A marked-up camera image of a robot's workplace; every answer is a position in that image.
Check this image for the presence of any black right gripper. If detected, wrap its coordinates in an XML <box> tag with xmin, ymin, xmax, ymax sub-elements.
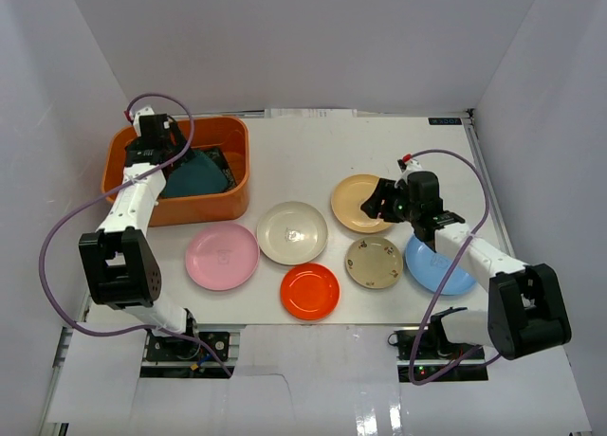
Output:
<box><xmin>361</xmin><ymin>179</ymin><xmax>420</xmax><ymax>224</ymax></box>

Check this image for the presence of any yellow round plate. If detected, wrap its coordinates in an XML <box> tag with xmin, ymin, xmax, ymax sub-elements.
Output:
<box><xmin>331</xmin><ymin>174</ymin><xmax>391</xmax><ymax>234</ymax></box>

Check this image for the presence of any dark teal square plate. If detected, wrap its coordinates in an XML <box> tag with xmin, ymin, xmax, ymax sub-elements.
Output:
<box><xmin>161</xmin><ymin>154</ymin><xmax>215</xmax><ymax>198</ymax></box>

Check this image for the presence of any blue round plate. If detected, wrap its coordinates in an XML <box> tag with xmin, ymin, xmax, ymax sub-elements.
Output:
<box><xmin>404</xmin><ymin>235</ymin><xmax>476</xmax><ymax>296</ymax></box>

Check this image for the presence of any cream round plate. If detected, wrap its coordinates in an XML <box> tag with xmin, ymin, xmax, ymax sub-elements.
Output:
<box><xmin>256</xmin><ymin>201</ymin><xmax>328</xmax><ymax>265</ymax></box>

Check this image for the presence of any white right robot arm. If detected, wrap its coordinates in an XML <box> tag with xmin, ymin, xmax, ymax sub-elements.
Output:
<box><xmin>361</xmin><ymin>171</ymin><xmax>572</xmax><ymax>360</ymax></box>

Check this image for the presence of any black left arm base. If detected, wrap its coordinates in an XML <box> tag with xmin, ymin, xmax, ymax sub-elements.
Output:
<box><xmin>143</xmin><ymin>332</ymin><xmax>230</xmax><ymax>362</ymax></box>

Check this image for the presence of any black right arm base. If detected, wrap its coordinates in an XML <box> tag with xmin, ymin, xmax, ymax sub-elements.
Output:
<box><xmin>387</xmin><ymin>329</ymin><xmax>488</xmax><ymax>383</ymax></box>

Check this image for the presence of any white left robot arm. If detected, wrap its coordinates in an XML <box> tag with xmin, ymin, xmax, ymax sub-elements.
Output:
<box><xmin>79</xmin><ymin>106</ymin><xmax>201</xmax><ymax>359</ymax></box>

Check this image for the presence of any orange plastic bin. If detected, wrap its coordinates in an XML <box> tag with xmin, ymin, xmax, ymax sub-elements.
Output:
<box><xmin>101</xmin><ymin>117</ymin><xmax>250</xmax><ymax>227</ymax></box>

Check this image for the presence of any beige floral small plate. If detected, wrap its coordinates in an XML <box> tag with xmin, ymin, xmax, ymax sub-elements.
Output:
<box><xmin>345</xmin><ymin>236</ymin><xmax>404</xmax><ymax>289</ymax></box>

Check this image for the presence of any small blue label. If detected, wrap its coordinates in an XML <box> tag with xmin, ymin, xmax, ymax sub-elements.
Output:
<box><xmin>428</xmin><ymin>118</ymin><xmax>462</xmax><ymax>126</ymax></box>

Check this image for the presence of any orange round plate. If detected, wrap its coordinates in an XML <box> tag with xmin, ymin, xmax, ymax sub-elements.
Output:
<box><xmin>280</xmin><ymin>263</ymin><xmax>340</xmax><ymax>321</ymax></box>

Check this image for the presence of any white paper sheet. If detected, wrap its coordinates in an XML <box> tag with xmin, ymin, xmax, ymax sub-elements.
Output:
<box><xmin>264</xmin><ymin>108</ymin><xmax>358</xmax><ymax>118</ymax></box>

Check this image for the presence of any pink round plate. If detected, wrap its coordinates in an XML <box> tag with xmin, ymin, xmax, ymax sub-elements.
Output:
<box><xmin>185</xmin><ymin>222</ymin><xmax>260</xmax><ymax>292</ymax></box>

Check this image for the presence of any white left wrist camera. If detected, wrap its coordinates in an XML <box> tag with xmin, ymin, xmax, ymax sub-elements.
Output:
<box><xmin>124</xmin><ymin>105</ymin><xmax>156</xmax><ymax>136</ymax></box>

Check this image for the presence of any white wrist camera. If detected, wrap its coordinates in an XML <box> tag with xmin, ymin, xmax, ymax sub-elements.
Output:
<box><xmin>397</xmin><ymin>154</ymin><xmax>423</xmax><ymax>182</ymax></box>
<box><xmin>124</xmin><ymin>105</ymin><xmax>156</xmax><ymax>136</ymax></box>

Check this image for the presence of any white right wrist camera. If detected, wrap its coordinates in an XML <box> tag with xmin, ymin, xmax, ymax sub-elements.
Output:
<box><xmin>397</xmin><ymin>154</ymin><xmax>423</xmax><ymax>182</ymax></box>

